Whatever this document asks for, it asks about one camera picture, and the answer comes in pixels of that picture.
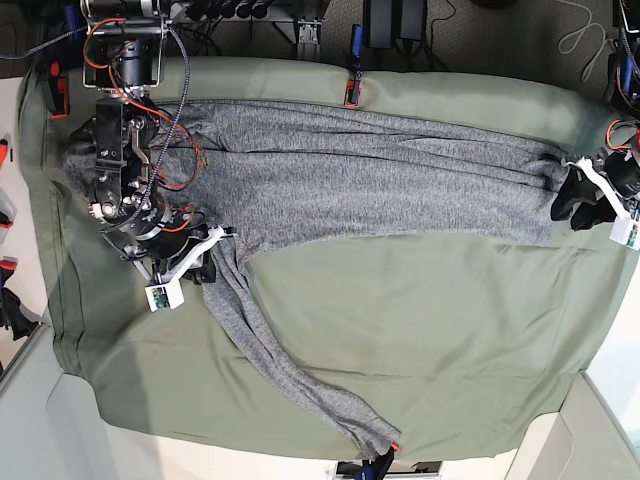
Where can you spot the red-black clamp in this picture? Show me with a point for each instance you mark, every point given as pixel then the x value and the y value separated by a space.
pixel 352 91
pixel 55 90

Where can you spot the grey long-sleeve T-shirt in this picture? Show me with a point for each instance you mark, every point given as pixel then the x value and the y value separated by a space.
pixel 383 286

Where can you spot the bottom orange-black clamp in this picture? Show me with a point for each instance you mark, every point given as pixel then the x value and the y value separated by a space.
pixel 379 467

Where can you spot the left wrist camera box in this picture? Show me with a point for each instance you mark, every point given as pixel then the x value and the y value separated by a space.
pixel 625 231

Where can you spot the blue clamp handle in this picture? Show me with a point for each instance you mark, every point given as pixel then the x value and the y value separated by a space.
pixel 355 47

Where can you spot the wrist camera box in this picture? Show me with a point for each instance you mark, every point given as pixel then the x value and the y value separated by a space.
pixel 168 295
pixel 625 231

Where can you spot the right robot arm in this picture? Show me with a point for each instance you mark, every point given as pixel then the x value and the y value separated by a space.
pixel 131 135

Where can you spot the black power adapters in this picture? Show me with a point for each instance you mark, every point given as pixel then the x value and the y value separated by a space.
pixel 385 21

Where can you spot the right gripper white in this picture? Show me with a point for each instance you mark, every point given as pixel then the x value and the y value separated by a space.
pixel 195 260

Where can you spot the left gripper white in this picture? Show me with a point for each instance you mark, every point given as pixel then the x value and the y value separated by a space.
pixel 595 191

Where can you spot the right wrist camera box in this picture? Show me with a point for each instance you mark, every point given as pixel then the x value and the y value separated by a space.
pixel 168 295

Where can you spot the top red-black clamp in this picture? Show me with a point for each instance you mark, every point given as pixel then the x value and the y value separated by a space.
pixel 352 91

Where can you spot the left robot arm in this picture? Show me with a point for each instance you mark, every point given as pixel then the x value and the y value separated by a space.
pixel 621 135

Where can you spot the left red-black clamp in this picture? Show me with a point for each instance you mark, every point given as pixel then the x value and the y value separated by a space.
pixel 55 90

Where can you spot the aluminium frame bracket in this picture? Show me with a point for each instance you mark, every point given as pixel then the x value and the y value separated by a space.
pixel 308 32

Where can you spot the green table cloth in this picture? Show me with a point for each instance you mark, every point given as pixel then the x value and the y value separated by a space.
pixel 596 272

